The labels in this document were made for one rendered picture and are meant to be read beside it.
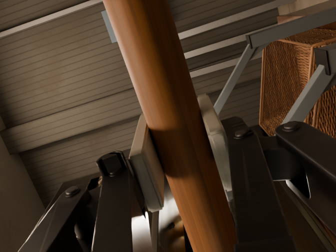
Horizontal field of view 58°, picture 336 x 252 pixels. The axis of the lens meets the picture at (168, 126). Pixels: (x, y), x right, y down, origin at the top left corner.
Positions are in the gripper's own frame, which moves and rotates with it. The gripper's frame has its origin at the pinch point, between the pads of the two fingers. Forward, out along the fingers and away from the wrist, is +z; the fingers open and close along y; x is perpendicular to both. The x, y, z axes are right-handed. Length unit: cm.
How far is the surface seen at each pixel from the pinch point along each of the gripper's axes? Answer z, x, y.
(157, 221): 67, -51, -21
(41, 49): 334, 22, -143
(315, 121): 85, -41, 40
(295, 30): 83, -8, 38
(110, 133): 328, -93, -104
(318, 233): 56, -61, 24
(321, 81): 35.9, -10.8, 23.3
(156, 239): 59, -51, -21
